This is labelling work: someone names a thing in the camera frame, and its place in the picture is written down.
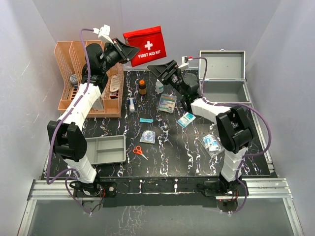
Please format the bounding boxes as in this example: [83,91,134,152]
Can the teal wipe packet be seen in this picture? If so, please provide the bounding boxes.
[139,118,154,123]

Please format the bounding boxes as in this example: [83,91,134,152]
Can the orange plastic file organizer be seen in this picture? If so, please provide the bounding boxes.
[54,41,125,118]

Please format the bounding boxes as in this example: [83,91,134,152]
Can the grey metal case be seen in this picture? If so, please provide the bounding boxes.
[198,50,251,104]

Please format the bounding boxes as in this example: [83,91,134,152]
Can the grey plastic divided tray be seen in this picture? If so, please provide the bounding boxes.
[86,135,126,165]

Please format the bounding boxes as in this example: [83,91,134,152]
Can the white bottle white cap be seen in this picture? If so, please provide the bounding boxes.
[155,81,164,94]

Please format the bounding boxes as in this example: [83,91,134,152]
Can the orange handled scissors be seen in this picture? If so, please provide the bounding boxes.
[133,146,148,160]

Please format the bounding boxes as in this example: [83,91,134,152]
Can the brown bottle orange cap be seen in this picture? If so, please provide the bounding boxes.
[138,80,147,95]

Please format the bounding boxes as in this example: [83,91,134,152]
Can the gauze pack clear wrapper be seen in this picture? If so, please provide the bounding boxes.
[157,93,177,114]

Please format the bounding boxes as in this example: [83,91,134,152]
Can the white blue bandage roll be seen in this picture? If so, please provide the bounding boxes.
[128,97,135,112]

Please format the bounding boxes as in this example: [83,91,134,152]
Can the aluminium frame rail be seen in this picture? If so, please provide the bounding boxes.
[18,177,303,236]

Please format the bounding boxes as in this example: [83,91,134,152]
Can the blue item clear bag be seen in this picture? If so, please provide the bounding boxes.
[140,130,156,144]

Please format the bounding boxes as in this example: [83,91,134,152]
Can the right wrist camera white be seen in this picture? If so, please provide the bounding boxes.
[178,56,193,71]

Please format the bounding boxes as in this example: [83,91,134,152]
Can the white oval barcode package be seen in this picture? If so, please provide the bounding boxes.
[110,74,120,92]

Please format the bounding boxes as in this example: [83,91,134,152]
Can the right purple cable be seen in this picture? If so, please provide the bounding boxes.
[191,57,272,214]

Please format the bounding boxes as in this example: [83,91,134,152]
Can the red white small box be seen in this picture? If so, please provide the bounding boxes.
[109,91,119,99]

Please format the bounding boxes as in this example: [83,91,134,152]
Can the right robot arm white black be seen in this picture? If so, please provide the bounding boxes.
[147,60,254,195]

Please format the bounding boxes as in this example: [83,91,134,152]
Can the red first aid kit pouch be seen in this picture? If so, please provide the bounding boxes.
[123,26,167,67]

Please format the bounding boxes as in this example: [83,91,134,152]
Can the white medicine box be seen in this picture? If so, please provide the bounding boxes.
[93,97,104,112]

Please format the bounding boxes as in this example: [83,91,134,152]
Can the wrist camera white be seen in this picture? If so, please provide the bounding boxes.
[93,25,114,45]
[178,56,193,71]

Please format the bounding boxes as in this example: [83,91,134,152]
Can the white teal sachet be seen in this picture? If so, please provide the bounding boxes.
[177,112,196,128]

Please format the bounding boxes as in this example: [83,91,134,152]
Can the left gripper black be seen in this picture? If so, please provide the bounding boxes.
[101,38,140,73]

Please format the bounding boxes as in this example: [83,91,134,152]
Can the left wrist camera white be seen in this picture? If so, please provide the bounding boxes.
[93,25,114,45]

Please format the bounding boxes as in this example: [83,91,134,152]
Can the clear bag white blue items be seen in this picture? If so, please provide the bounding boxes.
[201,134,224,156]

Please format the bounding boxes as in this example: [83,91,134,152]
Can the round tape tin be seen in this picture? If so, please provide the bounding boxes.
[69,74,78,86]

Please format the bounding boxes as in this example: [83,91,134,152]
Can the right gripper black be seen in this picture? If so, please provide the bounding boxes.
[148,60,187,98]

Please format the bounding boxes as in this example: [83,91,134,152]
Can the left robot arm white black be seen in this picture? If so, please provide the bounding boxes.
[47,38,140,196]

